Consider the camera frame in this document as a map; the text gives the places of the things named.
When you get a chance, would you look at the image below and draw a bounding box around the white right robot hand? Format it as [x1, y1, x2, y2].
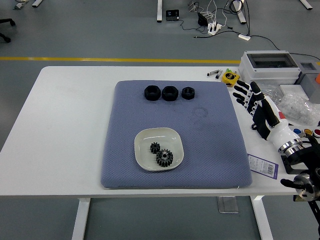
[232, 79, 301, 150]

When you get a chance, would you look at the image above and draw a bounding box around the large black steel gear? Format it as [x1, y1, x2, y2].
[155, 148, 174, 168]

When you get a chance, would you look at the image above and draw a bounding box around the small black steel gear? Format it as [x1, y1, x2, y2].
[150, 141, 161, 155]

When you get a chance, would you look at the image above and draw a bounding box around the two-button control box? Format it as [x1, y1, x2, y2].
[280, 154, 302, 175]

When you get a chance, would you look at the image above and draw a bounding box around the white flat box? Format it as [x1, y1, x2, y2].
[279, 84, 307, 97]

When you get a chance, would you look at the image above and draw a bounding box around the grey plastic box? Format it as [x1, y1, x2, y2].
[294, 61, 320, 102]

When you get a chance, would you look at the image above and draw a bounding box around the small black hex nut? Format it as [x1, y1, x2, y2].
[181, 86, 196, 100]

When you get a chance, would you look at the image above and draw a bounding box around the large black hex nut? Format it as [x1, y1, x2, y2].
[144, 85, 161, 102]
[161, 85, 179, 102]

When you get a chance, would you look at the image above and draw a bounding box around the large clear plastic bag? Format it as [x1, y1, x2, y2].
[277, 93, 320, 126]

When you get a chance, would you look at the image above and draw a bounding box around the purple label card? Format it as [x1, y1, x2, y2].
[247, 153, 279, 180]

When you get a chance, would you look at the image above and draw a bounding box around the small clear plastic bag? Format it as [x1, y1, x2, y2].
[259, 83, 283, 106]

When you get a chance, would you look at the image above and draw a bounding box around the yellow tape measure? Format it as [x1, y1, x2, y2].
[221, 71, 240, 87]

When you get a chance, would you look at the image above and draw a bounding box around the white power strip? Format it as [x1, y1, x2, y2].
[207, 21, 222, 35]

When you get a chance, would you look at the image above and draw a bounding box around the white table leg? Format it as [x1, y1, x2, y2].
[234, 0, 248, 25]
[156, 0, 163, 23]

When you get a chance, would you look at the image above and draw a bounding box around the blue-grey padded mat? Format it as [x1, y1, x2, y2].
[100, 79, 253, 190]

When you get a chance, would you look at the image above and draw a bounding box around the white square plate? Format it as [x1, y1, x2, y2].
[134, 127, 185, 172]

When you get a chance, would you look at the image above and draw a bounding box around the black power adapter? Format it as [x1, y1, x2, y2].
[197, 12, 209, 27]

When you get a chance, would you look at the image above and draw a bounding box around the black device with screen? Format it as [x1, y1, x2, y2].
[165, 9, 180, 22]

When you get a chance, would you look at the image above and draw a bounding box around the white table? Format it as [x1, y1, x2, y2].
[0, 65, 320, 240]

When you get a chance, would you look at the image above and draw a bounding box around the black office chair base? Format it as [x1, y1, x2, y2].
[0, 18, 16, 43]

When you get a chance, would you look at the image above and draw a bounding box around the grey enclosure with clear lid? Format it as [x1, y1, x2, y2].
[238, 50, 302, 86]

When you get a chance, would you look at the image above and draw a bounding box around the black floor cable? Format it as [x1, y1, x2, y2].
[249, 34, 320, 62]

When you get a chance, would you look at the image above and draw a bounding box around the clear plastic bracket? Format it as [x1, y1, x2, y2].
[216, 196, 240, 214]

